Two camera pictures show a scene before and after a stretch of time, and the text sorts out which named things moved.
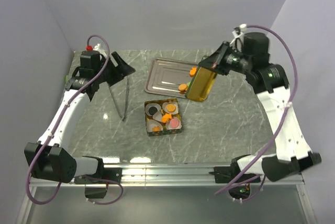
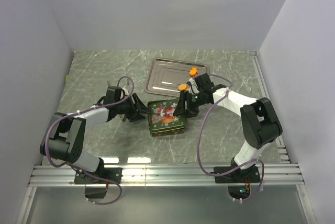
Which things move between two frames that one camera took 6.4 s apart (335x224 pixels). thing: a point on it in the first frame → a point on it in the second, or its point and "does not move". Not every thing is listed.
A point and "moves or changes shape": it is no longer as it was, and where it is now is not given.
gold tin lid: (201, 85) moves or changes shape
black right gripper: (212, 62) → (191, 112)
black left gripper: (123, 69) → (133, 115)
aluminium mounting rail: (172, 175) does not move
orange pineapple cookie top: (193, 71) does not move
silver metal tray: (165, 75) does not move
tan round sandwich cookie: (182, 87) does not move
